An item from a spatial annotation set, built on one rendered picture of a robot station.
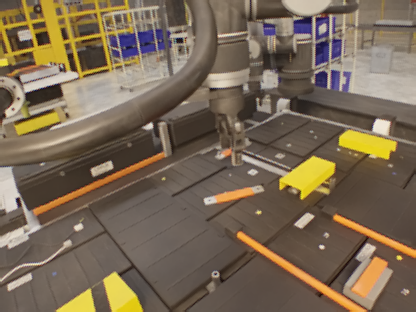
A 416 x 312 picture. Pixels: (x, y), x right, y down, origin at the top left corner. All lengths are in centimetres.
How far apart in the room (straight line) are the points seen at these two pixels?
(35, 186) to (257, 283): 62
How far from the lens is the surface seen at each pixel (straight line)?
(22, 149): 29
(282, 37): 168
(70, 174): 86
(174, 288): 53
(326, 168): 80
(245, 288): 51
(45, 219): 87
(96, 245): 68
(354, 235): 63
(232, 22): 54
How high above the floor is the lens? 143
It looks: 27 degrees down
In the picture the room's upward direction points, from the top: 7 degrees counter-clockwise
